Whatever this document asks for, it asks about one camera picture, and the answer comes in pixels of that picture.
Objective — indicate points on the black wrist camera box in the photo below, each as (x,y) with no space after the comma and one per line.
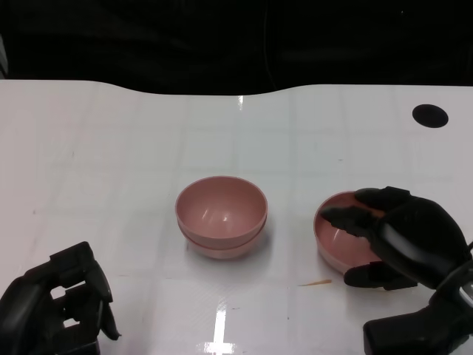
(88,349)
(406,333)

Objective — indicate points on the small orange sliver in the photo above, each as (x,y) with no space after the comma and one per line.
(316,283)

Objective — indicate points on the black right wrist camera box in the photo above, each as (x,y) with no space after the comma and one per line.
(406,333)

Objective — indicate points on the pink plastic bowl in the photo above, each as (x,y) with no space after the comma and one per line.
(343,247)
(221,253)
(221,207)

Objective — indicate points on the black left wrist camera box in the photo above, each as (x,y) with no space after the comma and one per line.
(88,349)

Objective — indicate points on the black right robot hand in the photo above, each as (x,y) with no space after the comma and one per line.
(417,236)

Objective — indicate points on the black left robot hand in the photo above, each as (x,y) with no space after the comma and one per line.
(29,307)

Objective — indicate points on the black round table grommet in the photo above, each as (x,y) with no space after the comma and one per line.
(430,116)

